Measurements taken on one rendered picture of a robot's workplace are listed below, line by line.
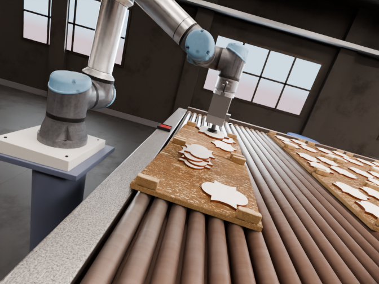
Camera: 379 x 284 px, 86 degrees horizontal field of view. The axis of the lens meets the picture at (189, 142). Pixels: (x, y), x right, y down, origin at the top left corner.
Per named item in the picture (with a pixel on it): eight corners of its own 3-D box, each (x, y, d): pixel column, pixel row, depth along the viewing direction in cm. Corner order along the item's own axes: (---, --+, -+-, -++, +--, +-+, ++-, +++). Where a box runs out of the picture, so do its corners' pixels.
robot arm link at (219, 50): (189, 33, 62) (224, 42, 61) (194, 41, 73) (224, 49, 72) (182, 60, 65) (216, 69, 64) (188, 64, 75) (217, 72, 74)
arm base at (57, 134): (24, 136, 66) (26, 106, 63) (62, 129, 80) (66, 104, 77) (64, 152, 64) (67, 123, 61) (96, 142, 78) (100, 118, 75)
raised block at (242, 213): (234, 218, 50) (238, 208, 50) (234, 213, 52) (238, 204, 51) (258, 226, 50) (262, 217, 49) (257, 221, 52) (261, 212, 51)
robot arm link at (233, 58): (225, 44, 72) (249, 50, 71) (216, 75, 75) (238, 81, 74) (225, 39, 64) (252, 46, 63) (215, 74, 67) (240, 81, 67)
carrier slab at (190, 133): (168, 143, 93) (170, 140, 92) (184, 125, 132) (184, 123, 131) (243, 166, 91) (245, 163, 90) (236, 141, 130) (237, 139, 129)
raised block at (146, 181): (133, 183, 53) (136, 174, 52) (137, 180, 54) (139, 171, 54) (155, 191, 52) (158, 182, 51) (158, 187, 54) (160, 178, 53)
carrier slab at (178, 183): (128, 187, 53) (129, 182, 53) (169, 144, 92) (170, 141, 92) (260, 233, 50) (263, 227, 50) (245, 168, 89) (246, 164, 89)
